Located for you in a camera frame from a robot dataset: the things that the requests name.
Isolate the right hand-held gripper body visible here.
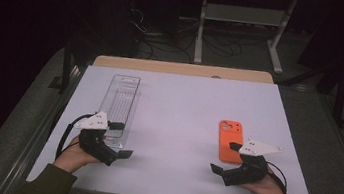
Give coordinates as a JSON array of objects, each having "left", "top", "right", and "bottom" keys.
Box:
[{"left": 220, "top": 135, "right": 284, "bottom": 193}]

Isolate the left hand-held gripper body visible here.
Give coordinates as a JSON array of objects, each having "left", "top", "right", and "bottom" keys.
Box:
[{"left": 70, "top": 108, "right": 124, "bottom": 168}]

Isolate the person's right hand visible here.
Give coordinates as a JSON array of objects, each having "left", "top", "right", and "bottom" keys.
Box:
[{"left": 237, "top": 163, "right": 290, "bottom": 194}]

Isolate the person's left hand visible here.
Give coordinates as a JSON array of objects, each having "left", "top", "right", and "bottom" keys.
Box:
[{"left": 51, "top": 131, "right": 105, "bottom": 178}]

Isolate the beige wooden table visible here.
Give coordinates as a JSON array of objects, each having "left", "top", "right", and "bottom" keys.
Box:
[{"left": 91, "top": 48, "right": 276, "bottom": 90}]

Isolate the orange phone case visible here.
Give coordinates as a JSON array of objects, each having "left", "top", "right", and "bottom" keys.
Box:
[{"left": 214, "top": 118, "right": 248, "bottom": 166}]

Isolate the tangle of floor cables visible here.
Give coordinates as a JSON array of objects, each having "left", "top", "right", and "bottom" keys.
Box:
[{"left": 121, "top": 4, "right": 249, "bottom": 72}]

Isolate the white metal table frame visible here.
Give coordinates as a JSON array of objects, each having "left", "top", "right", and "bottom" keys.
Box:
[{"left": 192, "top": 0, "right": 299, "bottom": 77}]

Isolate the clear plastic tray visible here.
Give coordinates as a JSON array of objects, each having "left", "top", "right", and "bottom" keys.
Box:
[{"left": 93, "top": 72, "right": 144, "bottom": 151}]

